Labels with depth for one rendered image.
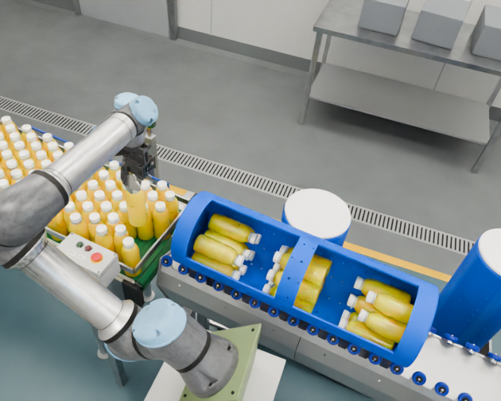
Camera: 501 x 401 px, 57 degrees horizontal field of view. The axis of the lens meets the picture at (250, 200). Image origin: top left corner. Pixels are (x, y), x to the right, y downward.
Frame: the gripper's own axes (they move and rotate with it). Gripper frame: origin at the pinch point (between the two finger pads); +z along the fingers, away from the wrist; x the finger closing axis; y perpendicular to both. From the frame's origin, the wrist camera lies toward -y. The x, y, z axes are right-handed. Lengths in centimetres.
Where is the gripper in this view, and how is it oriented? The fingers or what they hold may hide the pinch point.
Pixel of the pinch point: (133, 185)
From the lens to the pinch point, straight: 158.6
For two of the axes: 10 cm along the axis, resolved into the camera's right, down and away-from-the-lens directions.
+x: 4.3, -6.2, 6.6
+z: -0.8, 7.0, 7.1
